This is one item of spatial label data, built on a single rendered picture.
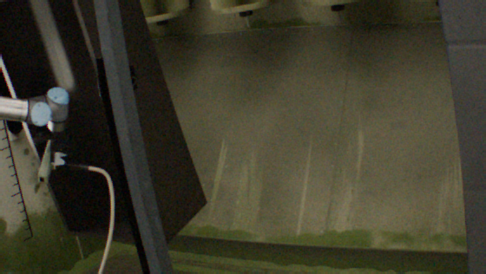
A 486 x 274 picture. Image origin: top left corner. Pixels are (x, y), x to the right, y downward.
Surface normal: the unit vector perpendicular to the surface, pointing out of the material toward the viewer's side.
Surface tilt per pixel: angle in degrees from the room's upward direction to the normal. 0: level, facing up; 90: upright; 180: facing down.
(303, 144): 57
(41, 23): 90
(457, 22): 90
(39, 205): 90
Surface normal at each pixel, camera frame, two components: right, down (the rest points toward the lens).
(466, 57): -0.57, 0.31
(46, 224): 0.81, 0.00
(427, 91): -0.57, -0.26
